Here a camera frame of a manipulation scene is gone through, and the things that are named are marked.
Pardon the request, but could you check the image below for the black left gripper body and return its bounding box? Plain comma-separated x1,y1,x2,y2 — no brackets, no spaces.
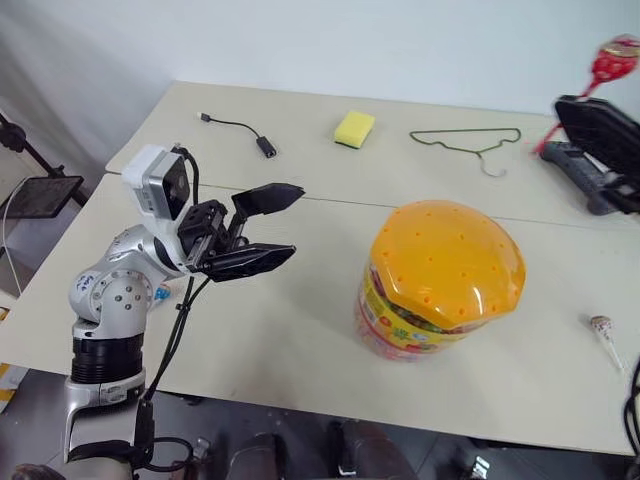
177,199,250,274

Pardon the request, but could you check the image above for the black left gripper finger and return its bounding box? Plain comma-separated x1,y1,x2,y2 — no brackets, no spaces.
201,243,297,283
229,182,307,237

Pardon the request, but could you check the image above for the lollipop with red wrapper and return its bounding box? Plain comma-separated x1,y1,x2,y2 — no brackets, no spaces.
530,33,640,157

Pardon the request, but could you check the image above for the lollipop jar with orange lid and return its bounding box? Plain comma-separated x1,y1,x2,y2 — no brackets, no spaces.
353,199,529,365

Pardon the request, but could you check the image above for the yellow sponge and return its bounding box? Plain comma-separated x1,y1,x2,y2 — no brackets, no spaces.
333,110,377,150

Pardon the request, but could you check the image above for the black tablet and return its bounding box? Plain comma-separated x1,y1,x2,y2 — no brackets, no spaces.
6,174,84,220

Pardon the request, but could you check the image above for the open black tool case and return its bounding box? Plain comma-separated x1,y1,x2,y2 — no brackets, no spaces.
537,94,640,217

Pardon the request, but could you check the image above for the lollipop with brown white wrapper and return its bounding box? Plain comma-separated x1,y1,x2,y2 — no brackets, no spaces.
588,314,626,372

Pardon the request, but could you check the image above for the black usb adapter cable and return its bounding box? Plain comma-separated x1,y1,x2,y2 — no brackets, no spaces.
198,112,279,159

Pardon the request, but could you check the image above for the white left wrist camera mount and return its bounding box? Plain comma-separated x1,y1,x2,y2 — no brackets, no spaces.
121,144,190,222

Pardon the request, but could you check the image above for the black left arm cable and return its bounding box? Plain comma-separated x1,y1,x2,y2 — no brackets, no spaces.
132,143,211,474

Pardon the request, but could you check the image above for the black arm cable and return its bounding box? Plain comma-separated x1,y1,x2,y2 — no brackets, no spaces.
621,353,640,455
132,143,211,474

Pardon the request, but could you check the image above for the thin white cable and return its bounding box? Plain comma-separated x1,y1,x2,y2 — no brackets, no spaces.
0,177,29,297

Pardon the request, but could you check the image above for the green wire clothes hanger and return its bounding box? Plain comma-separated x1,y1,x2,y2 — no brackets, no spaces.
409,127,522,178

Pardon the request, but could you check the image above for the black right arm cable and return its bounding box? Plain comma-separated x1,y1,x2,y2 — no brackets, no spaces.
621,353,640,455

